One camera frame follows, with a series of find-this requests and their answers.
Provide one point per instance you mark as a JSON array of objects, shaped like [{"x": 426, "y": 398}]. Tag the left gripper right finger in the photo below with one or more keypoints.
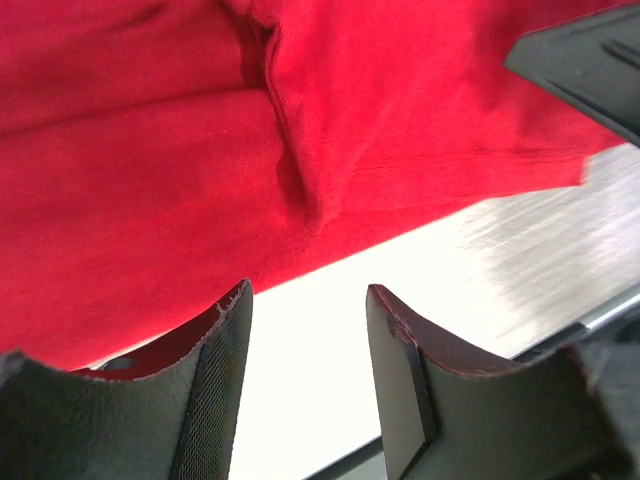
[{"x": 449, "y": 409}]

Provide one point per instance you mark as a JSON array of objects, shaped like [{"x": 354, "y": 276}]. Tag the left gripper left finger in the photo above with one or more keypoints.
[{"x": 167, "y": 410}]

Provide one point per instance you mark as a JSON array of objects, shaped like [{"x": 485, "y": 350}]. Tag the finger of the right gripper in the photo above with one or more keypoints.
[{"x": 591, "y": 64}]

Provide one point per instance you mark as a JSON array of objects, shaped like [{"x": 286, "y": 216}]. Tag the red t shirt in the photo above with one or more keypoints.
[{"x": 153, "y": 153}]

